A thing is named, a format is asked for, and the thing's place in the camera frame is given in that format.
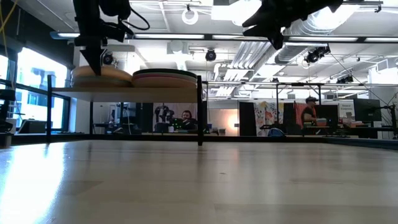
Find black aluminium table frame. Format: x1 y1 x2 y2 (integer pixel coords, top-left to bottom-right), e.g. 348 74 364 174
0 133 398 151

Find colourful banner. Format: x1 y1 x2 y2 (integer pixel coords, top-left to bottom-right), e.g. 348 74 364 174
253 101 284 137

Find black cabinet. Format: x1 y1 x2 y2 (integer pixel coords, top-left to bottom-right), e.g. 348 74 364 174
238 101 257 137

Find person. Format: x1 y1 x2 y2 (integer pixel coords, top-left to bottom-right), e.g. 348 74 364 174
178 110 198 131
300 96 320 128

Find dark green plate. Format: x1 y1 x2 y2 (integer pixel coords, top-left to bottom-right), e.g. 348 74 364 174
132 68 197 75

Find blue round object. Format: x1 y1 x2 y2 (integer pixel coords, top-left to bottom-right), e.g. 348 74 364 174
267 128 287 138

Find black box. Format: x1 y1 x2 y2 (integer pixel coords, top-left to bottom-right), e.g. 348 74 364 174
17 119 47 134

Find white printed sign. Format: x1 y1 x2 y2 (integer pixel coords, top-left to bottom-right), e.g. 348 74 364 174
338 101 355 121

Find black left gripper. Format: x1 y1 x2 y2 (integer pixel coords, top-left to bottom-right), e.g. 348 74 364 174
73 0 134 77

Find long ceiling light strip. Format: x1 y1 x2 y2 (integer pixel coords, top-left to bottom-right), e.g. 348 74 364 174
49 30 398 44

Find white ring lamp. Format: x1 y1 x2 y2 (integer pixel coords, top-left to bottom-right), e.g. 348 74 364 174
181 7 200 26

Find white ceiling pipes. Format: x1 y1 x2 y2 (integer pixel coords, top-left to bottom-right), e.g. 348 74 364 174
233 39 280 69

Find peach plate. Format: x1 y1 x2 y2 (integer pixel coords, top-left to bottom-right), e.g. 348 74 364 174
72 65 133 80

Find light grey plate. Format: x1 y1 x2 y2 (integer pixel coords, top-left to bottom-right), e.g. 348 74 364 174
132 71 197 77

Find silver ventilation duct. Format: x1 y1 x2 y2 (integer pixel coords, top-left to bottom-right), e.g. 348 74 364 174
275 6 361 65

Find yellow cable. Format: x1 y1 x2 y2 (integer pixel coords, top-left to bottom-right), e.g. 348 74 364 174
0 0 19 50

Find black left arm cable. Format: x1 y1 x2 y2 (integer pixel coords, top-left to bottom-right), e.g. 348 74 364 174
123 7 151 31

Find black background monitor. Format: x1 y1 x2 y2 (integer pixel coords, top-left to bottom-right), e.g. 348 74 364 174
353 98 382 123

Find black background desk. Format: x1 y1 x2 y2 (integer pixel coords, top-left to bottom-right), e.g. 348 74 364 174
310 124 398 139

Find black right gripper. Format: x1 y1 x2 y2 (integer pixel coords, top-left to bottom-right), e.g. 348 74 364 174
242 0 345 50

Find wooden shelf black metal frame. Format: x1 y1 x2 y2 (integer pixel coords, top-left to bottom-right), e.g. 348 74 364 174
46 74 206 147

